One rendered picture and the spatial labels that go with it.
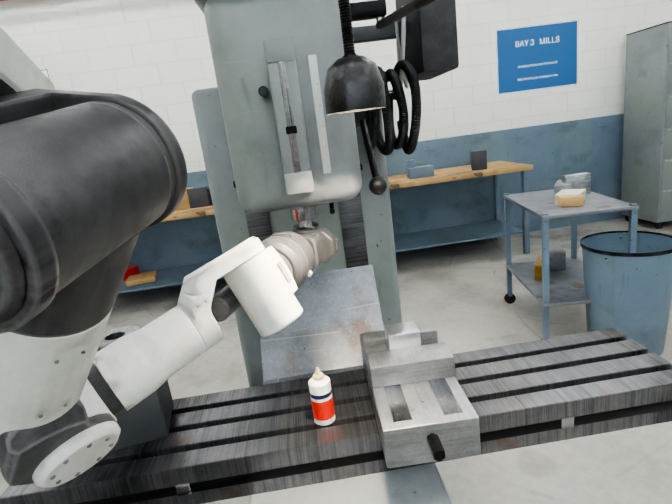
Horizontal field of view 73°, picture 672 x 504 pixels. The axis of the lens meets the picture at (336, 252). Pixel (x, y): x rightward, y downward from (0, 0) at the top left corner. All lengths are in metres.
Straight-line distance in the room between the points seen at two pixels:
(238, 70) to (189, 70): 4.43
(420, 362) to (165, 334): 0.46
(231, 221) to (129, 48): 4.23
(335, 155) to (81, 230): 0.50
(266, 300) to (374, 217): 0.67
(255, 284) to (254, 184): 0.19
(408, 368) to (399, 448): 0.14
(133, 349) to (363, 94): 0.37
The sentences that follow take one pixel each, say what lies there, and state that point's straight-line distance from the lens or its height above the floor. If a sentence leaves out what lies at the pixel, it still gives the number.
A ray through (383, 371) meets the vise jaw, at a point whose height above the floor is 1.01.
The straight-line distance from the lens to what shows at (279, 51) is 0.67.
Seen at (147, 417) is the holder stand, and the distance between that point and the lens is 0.96.
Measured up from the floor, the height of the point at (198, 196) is 0.99.
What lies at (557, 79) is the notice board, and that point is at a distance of 5.79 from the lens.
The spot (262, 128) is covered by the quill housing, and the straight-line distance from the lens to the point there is 0.70.
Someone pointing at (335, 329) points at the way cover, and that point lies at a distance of 1.19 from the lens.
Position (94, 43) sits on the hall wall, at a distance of 5.43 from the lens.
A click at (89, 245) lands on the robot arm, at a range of 0.27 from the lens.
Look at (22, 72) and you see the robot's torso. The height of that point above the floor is 1.49.
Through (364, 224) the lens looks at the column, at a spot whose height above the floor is 1.18.
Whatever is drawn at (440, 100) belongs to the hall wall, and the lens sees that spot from 5.25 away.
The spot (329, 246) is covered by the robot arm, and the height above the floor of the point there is 1.24.
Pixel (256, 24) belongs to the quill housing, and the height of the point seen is 1.58.
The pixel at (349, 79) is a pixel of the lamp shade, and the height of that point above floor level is 1.47.
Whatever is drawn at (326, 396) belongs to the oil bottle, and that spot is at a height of 0.96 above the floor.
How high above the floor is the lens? 1.42
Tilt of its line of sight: 15 degrees down
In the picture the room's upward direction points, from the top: 8 degrees counter-clockwise
